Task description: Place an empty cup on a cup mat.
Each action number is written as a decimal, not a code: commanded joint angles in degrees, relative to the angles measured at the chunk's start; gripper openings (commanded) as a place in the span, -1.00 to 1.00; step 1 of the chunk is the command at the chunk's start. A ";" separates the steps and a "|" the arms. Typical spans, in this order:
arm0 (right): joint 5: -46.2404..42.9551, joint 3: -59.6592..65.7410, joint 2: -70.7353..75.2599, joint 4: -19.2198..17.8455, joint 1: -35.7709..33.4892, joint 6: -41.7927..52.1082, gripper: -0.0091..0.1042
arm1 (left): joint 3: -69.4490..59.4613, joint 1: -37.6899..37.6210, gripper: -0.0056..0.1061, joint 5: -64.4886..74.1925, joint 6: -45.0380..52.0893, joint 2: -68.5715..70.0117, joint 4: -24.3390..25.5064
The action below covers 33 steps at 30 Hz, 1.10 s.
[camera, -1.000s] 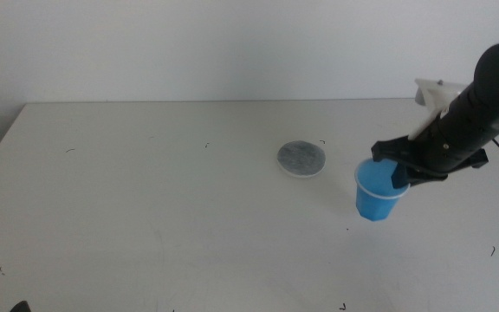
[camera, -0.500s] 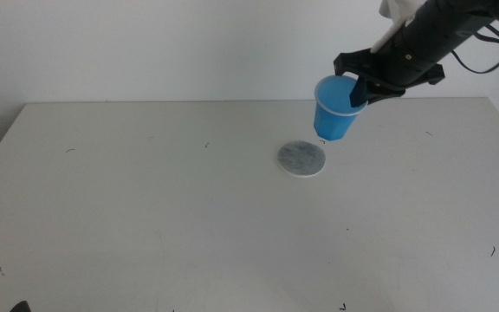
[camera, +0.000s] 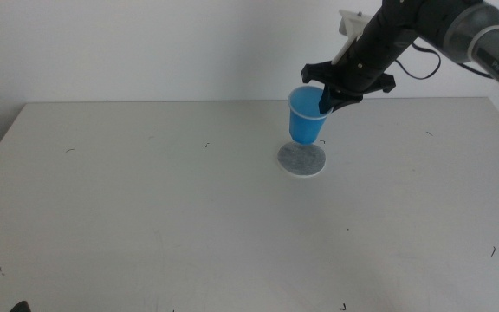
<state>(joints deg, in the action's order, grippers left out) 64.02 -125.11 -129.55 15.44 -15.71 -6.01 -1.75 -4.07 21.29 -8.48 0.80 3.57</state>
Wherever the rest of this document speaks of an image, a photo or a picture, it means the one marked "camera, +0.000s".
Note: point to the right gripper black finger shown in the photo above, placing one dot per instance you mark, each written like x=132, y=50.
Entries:
x=325, y=102
x=344, y=102

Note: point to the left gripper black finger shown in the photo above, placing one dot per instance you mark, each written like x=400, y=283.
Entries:
x=21, y=307

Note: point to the blue plastic cup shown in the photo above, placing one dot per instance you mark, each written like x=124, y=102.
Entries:
x=303, y=125

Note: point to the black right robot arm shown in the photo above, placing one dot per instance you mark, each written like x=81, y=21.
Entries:
x=462, y=26

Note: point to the round grey cup mat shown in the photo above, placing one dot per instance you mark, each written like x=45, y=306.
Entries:
x=301, y=162

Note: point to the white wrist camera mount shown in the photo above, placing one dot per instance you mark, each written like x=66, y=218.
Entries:
x=350, y=26

